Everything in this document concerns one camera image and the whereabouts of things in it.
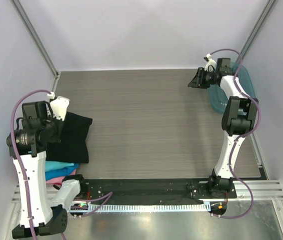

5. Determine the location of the dark blue folded shirt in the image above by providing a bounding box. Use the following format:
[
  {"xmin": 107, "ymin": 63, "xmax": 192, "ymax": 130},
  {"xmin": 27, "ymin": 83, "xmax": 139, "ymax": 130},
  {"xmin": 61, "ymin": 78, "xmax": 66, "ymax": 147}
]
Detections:
[{"xmin": 45, "ymin": 163, "xmax": 80, "ymax": 181}]

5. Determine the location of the left frame post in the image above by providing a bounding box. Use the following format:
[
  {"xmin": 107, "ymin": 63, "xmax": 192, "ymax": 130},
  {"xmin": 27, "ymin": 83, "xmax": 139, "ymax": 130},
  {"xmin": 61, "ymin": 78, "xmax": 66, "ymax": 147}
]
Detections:
[{"xmin": 10, "ymin": 0, "xmax": 59, "ymax": 79}]

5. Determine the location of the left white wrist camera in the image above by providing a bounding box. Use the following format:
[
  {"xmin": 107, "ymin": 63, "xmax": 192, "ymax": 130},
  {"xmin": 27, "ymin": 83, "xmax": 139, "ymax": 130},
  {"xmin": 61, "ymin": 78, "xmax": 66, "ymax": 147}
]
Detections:
[{"xmin": 47, "ymin": 92, "xmax": 70, "ymax": 121}]

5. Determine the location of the frame post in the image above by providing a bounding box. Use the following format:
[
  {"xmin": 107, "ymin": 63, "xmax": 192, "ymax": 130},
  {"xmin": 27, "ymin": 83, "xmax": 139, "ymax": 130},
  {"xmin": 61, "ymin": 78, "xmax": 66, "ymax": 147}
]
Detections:
[
  {"xmin": 10, "ymin": 0, "xmax": 59, "ymax": 79},
  {"xmin": 240, "ymin": 0, "xmax": 278, "ymax": 60}
]

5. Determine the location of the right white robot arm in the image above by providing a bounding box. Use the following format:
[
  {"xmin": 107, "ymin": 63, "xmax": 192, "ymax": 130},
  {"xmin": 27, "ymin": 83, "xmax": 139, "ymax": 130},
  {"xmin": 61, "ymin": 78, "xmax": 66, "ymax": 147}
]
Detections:
[{"xmin": 188, "ymin": 54, "xmax": 258, "ymax": 198}]

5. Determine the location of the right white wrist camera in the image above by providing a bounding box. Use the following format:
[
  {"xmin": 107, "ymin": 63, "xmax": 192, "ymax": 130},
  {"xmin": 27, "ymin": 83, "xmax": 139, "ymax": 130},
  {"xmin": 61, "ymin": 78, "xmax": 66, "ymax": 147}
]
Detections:
[{"xmin": 203, "ymin": 53, "xmax": 217, "ymax": 72}]

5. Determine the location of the pink folded shirt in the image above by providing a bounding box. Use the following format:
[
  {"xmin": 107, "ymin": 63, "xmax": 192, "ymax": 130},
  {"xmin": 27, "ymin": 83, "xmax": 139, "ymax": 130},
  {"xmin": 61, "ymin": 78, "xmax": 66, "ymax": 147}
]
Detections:
[{"xmin": 46, "ymin": 176, "xmax": 65, "ymax": 185}]

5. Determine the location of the right frame post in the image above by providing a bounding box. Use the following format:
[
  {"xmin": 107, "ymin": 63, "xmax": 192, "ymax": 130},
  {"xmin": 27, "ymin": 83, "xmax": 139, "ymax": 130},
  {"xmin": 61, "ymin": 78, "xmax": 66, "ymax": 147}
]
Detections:
[{"xmin": 240, "ymin": 0, "xmax": 278, "ymax": 60}]

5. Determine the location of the slotted cable duct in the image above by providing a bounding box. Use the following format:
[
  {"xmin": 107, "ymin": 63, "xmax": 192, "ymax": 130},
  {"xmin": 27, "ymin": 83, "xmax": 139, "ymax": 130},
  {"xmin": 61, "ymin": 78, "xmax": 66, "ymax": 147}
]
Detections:
[{"xmin": 69, "ymin": 202, "xmax": 211, "ymax": 215}]

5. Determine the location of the aluminium extrusion rail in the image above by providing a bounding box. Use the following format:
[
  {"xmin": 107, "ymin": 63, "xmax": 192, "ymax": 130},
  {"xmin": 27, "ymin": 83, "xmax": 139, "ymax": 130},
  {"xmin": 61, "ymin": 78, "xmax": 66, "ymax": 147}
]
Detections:
[{"xmin": 11, "ymin": 180, "xmax": 283, "ymax": 203}]

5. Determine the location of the teal plastic bin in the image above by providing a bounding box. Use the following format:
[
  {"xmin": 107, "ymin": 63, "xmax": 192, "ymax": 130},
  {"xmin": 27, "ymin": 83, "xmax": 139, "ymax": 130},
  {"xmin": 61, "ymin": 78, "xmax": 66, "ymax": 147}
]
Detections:
[{"xmin": 208, "ymin": 66, "xmax": 256, "ymax": 114}]

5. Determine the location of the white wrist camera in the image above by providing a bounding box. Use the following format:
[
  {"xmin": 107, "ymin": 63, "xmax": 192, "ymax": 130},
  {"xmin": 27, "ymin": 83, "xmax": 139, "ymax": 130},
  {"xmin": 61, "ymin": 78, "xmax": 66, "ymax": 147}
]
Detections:
[
  {"xmin": 203, "ymin": 53, "xmax": 217, "ymax": 72},
  {"xmin": 47, "ymin": 92, "xmax": 70, "ymax": 121}
]

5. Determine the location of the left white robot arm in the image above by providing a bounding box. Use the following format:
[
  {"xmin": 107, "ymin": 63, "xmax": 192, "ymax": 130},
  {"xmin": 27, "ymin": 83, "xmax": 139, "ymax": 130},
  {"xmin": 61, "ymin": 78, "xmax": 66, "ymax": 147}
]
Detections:
[{"xmin": 6, "ymin": 96, "xmax": 88, "ymax": 239}]

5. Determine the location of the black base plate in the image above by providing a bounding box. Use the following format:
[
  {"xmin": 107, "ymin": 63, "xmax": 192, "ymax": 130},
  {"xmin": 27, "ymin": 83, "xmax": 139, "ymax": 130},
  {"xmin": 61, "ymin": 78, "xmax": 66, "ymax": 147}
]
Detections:
[{"xmin": 85, "ymin": 178, "xmax": 237, "ymax": 206}]

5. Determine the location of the light blue folded shirt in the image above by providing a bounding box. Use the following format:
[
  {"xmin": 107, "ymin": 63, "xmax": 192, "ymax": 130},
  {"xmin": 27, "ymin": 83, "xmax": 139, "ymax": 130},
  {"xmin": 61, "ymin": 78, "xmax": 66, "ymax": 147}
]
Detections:
[{"xmin": 45, "ymin": 161, "xmax": 79, "ymax": 172}]

